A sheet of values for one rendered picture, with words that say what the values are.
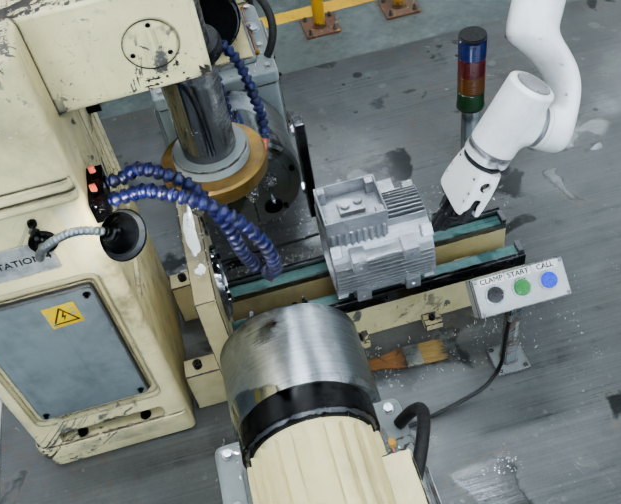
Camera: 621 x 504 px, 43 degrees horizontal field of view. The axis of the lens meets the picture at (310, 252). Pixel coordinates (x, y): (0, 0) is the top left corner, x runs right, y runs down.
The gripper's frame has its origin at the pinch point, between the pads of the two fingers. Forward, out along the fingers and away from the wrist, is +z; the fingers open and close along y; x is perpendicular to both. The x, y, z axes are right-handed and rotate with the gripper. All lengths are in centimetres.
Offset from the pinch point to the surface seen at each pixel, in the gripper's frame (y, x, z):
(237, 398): -27, 40, 20
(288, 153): 27.4, 21.4, 10.6
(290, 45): 224, -58, 92
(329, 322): -19.6, 25.8, 8.9
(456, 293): -1.2, -13.7, 18.5
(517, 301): -19.8, -7.7, -0.2
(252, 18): 71, 23, 5
